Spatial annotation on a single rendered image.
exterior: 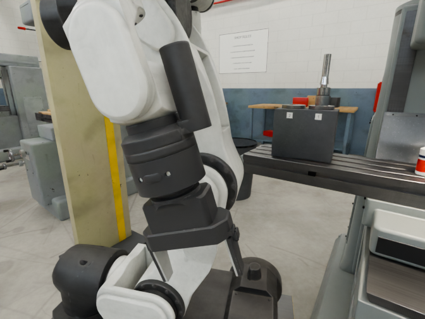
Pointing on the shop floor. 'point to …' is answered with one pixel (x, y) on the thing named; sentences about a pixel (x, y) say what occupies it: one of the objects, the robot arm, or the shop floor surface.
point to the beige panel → (86, 152)
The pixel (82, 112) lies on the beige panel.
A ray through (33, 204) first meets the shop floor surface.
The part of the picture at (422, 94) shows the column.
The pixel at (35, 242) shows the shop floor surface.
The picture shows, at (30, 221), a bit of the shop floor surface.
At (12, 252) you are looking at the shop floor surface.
